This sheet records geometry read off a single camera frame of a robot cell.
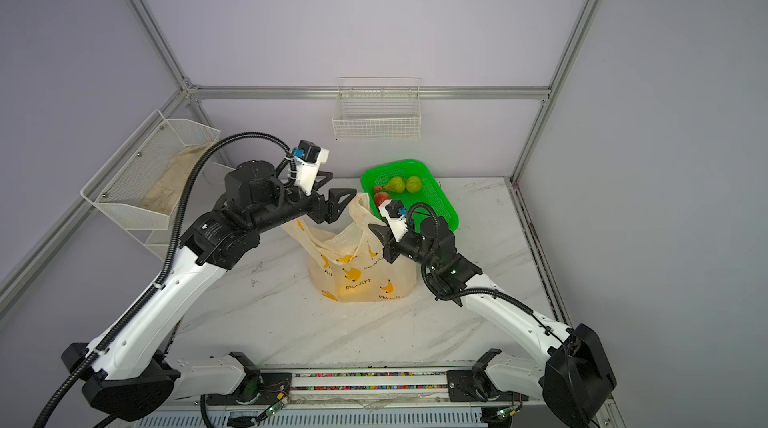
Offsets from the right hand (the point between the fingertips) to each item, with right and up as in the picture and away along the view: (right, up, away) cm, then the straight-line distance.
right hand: (369, 224), depth 71 cm
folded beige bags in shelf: (-54, +7, +5) cm, 55 cm away
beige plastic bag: (-7, -9, +7) cm, 14 cm away
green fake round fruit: (+13, +13, +43) cm, 47 cm away
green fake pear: (+7, +12, +41) cm, 43 cm away
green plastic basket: (+19, +6, +33) cm, 39 cm away
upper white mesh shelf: (-58, +11, +4) cm, 59 cm away
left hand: (-5, +9, -10) cm, 14 cm away
